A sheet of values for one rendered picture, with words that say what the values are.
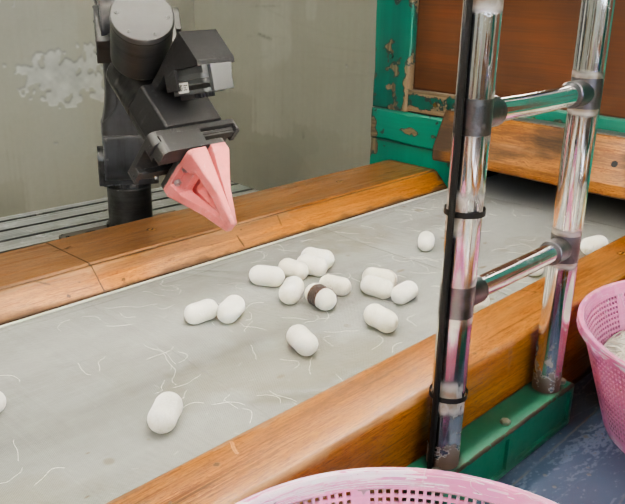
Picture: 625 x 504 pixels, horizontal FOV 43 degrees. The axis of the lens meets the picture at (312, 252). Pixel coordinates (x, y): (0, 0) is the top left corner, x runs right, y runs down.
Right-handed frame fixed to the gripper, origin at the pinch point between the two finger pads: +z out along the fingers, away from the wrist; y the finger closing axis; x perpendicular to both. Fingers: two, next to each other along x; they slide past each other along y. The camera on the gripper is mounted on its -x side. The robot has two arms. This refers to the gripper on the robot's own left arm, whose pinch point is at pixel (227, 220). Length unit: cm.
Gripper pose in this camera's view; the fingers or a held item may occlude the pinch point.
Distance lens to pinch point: 75.3
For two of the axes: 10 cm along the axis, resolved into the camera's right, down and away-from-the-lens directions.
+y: 7.0, -2.4, 6.7
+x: -4.9, 5.3, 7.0
